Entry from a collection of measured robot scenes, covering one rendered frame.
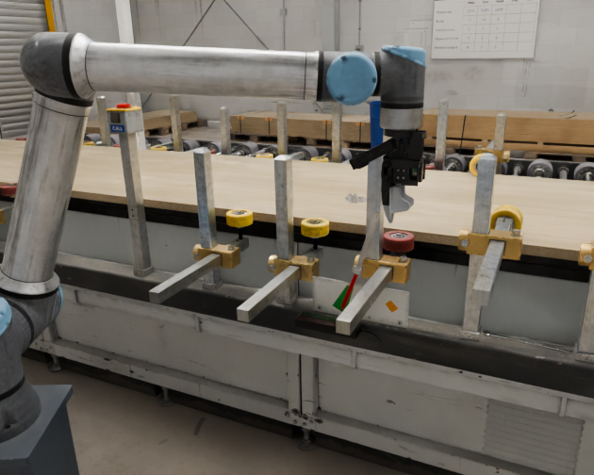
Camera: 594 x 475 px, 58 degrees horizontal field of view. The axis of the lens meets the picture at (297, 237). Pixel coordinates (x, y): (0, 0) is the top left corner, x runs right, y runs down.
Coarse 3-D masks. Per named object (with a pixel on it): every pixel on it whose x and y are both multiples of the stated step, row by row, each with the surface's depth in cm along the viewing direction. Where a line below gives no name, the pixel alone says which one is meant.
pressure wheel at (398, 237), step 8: (392, 232) 143; (400, 232) 143; (384, 240) 140; (392, 240) 138; (400, 240) 137; (408, 240) 137; (384, 248) 141; (392, 248) 138; (400, 248) 138; (408, 248) 138
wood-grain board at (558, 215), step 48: (0, 144) 300; (96, 192) 192; (144, 192) 191; (192, 192) 190; (240, 192) 188; (336, 192) 186; (432, 192) 183; (528, 192) 181; (576, 192) 180; (432, 240) 144; (528, 240) 137; (576, 240) 136
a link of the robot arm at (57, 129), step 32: (32, 128) 112; (64, 128) 112; (32, 160) 114; (64, 160) 115; (32, 192) 116; (64, 192) 119; (32, 224) 118; (32, 256) 121; (0, 288) 122; (32, 288) 123; (32, 320) 123
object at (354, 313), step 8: (376, 272) 129; (384, 272) 129; (376, 280) 125; (384, 280) 127; (368, 288) 121; (376, 288) 121; (360, 296) 117; (368, 296) 117; (376, 296) 122; (352, 304) 113; (360, 304) 113; (368, 304) 117; (344, 312) 110; (352, 312) 110; (360, 312) 112; (336, 320) 108; (344, 320) 107; (352, 320) 107; (336, 328) 108; (344, 328) 107; (352, 328) 108
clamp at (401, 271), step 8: (384, 256) 136; (392, 256) 136; (368, 264) 135; (376, 264) 134; (384, 264) 133; (392, 264) 132; (400, 264) 131; (408, 264) 132; (368, 272) 136; (392, 272) 133; (400, 272) 132; (408, 272) 134; (392, 280) 133; (400, 280) 132
